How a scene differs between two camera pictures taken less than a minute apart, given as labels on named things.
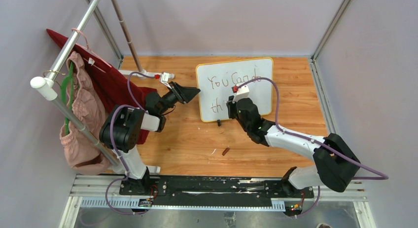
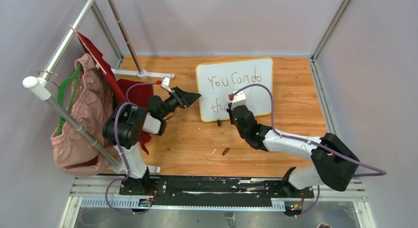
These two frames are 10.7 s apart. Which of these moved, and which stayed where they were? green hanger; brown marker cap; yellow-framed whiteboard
Moved: green hanger
Stayed: brown marker cap; yellow-framed whiteboard
